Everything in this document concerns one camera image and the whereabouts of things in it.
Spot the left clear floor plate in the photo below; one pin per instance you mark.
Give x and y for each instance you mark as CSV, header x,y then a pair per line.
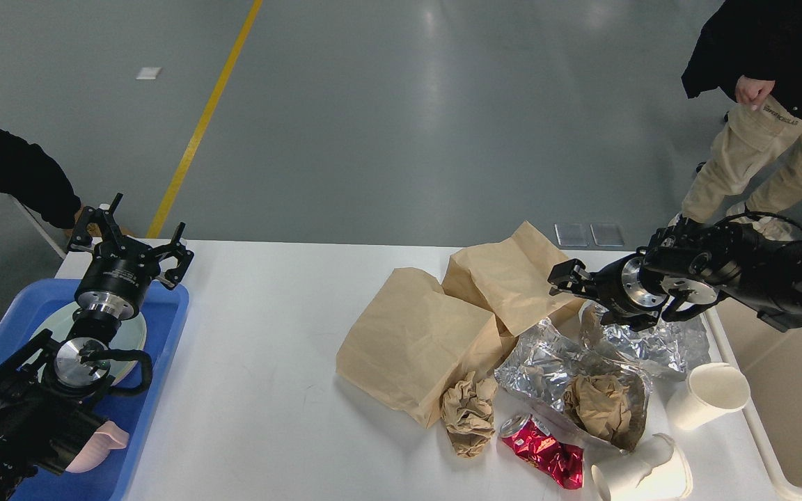
x,y
571,235

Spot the person in beige trousers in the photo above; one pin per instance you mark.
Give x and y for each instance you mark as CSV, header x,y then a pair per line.
x,y
752,50

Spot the clear floor plate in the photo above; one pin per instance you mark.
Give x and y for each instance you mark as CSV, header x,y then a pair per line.
x,y
607,235
571,235

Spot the large brown paper bag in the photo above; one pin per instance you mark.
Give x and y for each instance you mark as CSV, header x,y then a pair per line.
x,y
413,342

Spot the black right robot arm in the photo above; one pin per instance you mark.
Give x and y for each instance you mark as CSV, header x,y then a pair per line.
x,y
702,265

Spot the right clear floor plate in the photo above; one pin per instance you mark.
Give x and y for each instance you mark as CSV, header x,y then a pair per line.
x,y
607,235

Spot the pink mug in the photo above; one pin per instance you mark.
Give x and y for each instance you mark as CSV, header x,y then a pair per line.
x,y
101,445

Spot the crushed red can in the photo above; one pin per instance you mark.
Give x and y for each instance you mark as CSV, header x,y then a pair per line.
x,y
530,439

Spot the silver foil bag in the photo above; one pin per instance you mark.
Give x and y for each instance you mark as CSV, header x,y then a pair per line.
x,y
544,361

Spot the white paper cup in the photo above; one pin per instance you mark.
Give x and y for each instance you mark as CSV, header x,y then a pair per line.
x,y
657,469
709,392

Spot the person in black left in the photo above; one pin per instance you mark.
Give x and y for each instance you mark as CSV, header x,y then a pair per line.
x,y
37,181

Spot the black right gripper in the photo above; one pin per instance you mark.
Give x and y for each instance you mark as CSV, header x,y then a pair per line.
x,y
629,300

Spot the rear silver foil wrapper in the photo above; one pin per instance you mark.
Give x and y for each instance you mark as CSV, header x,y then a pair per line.
x,y
669,350

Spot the beige plastic bin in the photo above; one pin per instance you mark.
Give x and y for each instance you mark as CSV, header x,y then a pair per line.
x,y
772,363

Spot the crumpled brown paper ball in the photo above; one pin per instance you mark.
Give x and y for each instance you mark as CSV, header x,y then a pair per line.
x,y
467,408

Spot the crumpled paper in foil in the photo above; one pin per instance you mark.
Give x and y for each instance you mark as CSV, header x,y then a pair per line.
x,y
600,406

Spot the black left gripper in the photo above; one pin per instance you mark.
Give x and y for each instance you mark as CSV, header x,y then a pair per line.
x,y
115,285

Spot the mint green plate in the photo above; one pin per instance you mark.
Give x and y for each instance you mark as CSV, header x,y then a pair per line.
x,y
131,335

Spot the white floor tag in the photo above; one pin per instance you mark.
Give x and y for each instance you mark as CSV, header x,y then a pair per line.
x,y
148,73

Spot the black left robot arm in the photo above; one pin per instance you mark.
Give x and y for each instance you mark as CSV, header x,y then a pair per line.
x,y
49,388

